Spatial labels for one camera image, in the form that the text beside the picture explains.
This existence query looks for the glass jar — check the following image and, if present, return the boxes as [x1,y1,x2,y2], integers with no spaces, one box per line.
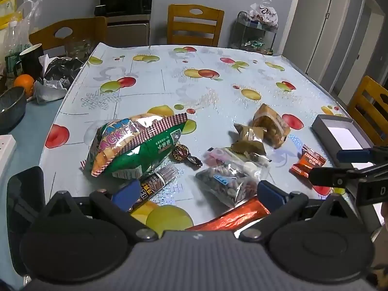
[64,36,91,58]

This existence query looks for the brown candy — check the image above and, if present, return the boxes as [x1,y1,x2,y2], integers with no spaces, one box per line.
[172,144,203,168]

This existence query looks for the wooden chair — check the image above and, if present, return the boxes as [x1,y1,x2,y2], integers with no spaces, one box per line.
[29,16,108,59]
[347,76,388,146]
[167,4,225,47]

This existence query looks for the dark brown stick packet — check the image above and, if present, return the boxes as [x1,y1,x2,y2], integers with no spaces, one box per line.
[129,164,179,213]

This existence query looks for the small golden snack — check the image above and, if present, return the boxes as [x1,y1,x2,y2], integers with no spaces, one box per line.
[252,104,291,149]

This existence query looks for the brown triangular pastry packet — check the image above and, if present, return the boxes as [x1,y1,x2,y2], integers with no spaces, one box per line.
[231,124,267,156]

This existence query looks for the black mug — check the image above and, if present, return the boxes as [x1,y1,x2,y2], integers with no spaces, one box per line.
[14,44,44,81]

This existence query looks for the clear bag of nuts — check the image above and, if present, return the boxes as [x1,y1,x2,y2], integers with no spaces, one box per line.
[195,162,270,208]

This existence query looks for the clear plastic bag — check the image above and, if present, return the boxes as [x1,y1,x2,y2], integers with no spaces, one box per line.
[6,0,43,76]

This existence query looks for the black plastic bag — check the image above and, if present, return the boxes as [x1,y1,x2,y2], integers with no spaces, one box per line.
[42,57,85,88]

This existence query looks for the clear pink packet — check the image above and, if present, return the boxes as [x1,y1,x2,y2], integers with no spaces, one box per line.
[204,147,270,170]

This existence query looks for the black phone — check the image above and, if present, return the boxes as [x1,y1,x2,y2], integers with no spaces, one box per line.
[6,166,46,276]

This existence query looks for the green snack packets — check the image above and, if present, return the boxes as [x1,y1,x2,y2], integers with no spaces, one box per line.
[242,38,266,50]

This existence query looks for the white plastic bag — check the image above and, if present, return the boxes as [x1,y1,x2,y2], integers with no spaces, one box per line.
[249,0,279,27]

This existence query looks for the yellow bag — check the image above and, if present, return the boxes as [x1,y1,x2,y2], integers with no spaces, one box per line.
[0,0,23,31]

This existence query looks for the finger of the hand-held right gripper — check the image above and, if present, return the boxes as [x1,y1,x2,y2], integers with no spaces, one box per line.
[336,145,388,170]
[308,166,367,189]

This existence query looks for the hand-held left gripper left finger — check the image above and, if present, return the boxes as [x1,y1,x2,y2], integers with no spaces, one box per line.
[45,179,160,243]

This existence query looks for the grey foil bag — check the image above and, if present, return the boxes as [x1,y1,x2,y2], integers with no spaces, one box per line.
[33,79,68,105]

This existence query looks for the white power strip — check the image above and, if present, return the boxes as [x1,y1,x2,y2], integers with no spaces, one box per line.
[0,133,17,170]

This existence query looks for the metal rolling cart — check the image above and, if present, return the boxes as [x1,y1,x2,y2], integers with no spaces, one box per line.
[229,11,279,56]

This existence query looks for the small orange packet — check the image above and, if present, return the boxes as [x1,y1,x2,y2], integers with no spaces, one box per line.
[300,145,326,167]
[289,158,316,178]

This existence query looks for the grey bowl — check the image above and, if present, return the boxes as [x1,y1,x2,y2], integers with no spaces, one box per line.
[0,86,27,134]

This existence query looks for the orange fruit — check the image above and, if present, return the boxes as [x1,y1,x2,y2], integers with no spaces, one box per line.
[14,74,35,97]

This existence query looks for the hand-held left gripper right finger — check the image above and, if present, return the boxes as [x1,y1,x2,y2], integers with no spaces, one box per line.
[238,180,355,245]

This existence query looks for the white door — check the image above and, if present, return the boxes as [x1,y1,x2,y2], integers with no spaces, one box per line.
[282,0,352,78]
[330,0,382,91]

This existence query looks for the grey cardboard box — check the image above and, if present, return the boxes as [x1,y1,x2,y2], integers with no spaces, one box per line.
[312,114,375,158]

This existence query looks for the long orange bar wrapper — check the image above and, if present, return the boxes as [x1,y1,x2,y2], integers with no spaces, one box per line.
[185,197,270,231]

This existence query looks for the green cracker bag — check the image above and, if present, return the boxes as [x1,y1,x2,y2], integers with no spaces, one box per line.
[80,113,189,180]

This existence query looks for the fruit print tablecloth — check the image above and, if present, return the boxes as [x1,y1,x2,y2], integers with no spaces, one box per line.
[39,44,364,231]

